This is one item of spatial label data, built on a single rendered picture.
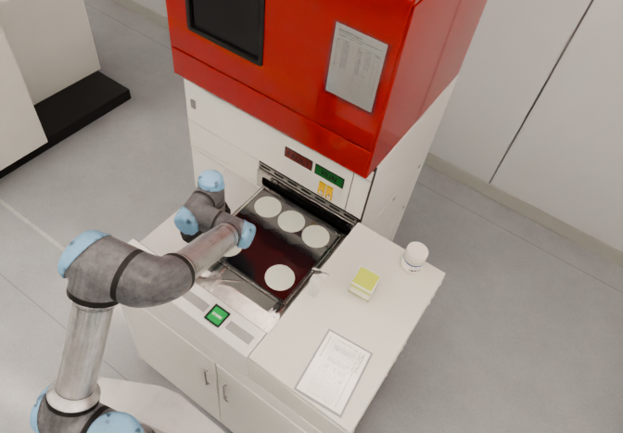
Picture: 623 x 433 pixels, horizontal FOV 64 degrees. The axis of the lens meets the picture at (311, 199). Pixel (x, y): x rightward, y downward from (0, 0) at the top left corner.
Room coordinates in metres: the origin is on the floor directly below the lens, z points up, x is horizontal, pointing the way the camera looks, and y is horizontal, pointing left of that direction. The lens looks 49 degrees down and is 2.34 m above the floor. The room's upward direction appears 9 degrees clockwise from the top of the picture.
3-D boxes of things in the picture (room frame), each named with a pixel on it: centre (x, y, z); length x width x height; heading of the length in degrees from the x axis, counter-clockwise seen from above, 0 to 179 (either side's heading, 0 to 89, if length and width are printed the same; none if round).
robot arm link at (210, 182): (0.94, 0.30, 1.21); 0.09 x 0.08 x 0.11; 165
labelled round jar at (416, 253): (0.96, -0.36, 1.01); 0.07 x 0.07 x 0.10
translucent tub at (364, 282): (0.84, -0.21, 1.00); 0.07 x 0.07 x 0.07; 67
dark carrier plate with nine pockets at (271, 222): (1.02, 0.11, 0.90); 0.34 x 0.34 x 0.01; 63
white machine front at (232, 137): (1.31, 0.18, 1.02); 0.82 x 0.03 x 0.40; 63
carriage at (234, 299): (0.78, 0.21, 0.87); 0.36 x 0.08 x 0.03; 63
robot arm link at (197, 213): (0.84, 0.31, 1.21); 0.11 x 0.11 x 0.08; 75
